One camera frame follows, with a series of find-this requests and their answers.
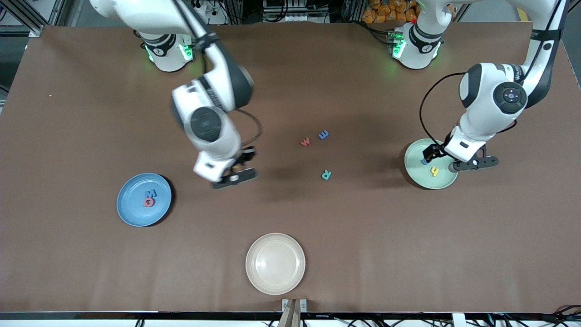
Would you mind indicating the yellow lowercase foam letter h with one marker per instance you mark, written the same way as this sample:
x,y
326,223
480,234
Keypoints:
x,y
435,171

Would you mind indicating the blue foam letter W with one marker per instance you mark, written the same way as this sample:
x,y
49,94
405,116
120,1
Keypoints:
x,y
151,193

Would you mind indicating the red uppercase foam letter Q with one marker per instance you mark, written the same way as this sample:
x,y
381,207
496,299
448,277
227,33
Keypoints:
x,y
146,203

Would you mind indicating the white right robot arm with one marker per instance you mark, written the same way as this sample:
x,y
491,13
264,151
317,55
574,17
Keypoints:
x,y
218,145

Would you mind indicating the green plate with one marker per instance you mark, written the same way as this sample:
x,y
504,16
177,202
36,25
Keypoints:
x,y
422,177

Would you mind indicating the red lowercase foam letter w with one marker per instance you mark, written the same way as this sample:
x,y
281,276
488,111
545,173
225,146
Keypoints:
x,y
305,142

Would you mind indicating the beige plate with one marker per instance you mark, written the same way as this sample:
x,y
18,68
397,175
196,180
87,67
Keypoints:
x,y
275,263

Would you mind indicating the blue plate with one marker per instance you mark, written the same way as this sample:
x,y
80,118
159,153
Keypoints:
x,y
136,213

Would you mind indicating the blue foam letter E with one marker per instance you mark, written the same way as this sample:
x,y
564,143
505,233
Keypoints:
x,y
323,135

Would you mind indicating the teal foam letter R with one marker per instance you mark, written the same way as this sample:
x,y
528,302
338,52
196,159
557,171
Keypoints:
x,y
325,175

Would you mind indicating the white power strip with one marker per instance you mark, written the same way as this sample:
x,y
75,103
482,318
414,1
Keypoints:
x,y
206,19

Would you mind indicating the pile of orange objects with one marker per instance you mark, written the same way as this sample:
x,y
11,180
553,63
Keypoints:
x,y
381,11

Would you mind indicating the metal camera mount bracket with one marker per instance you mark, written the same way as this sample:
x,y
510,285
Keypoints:
x,y
294,313

